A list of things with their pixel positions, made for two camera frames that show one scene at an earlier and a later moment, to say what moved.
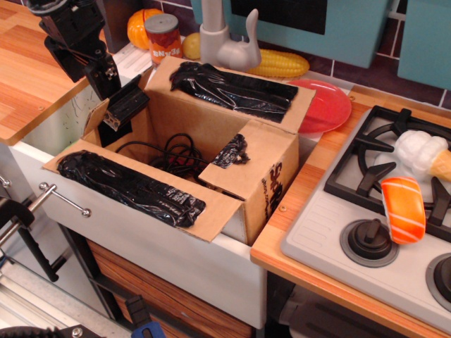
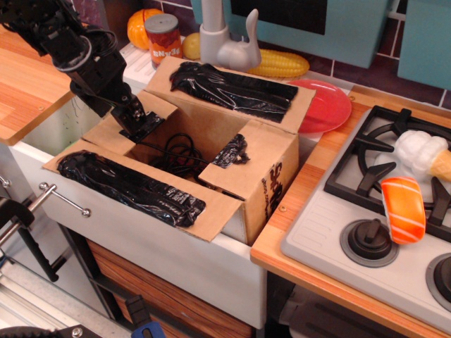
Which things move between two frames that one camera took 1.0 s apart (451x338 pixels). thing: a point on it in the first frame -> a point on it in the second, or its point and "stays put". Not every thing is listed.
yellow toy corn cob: [275, 63] stays put
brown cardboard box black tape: [215, 153] stays put
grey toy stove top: [347, 241] stays put
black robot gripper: [73, 41] -> [99, 82]
